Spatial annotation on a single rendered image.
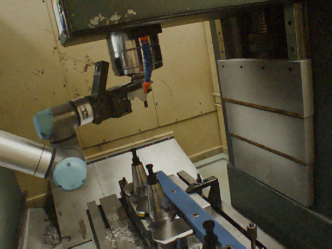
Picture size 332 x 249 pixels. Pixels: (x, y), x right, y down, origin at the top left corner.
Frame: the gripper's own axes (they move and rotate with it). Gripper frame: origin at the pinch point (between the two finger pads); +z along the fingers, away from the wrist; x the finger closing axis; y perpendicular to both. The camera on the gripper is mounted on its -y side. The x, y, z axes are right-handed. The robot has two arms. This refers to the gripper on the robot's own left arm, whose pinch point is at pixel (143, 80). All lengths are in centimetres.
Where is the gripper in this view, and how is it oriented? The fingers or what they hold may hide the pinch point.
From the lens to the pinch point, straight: 93.7
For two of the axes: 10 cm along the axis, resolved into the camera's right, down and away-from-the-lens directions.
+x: 5.9, 1.0, -8.0
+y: 2.3, 9.3, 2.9
